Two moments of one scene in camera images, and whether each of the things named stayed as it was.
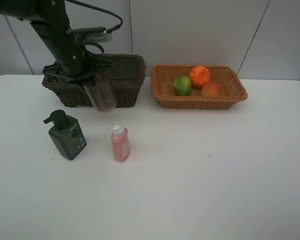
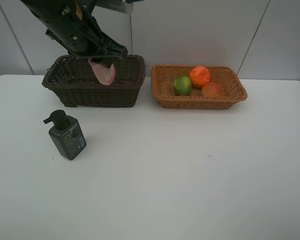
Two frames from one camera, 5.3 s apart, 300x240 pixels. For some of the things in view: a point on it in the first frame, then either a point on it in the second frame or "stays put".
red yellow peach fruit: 212,89 stays put
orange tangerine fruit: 199,76 stays put
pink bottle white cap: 121,145 -> 105,75
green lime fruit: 182,85 stays put
